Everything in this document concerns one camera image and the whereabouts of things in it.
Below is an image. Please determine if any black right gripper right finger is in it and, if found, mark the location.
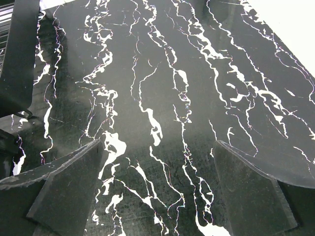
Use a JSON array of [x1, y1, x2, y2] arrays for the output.
[[214, 140, 315, 236]]

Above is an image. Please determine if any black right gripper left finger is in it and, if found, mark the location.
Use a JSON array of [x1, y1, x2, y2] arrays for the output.
[[0, 140, 103, 236]]

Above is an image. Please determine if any black three-compartment tray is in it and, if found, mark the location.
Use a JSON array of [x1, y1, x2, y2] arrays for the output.
[[0, 0, 40, 119]]

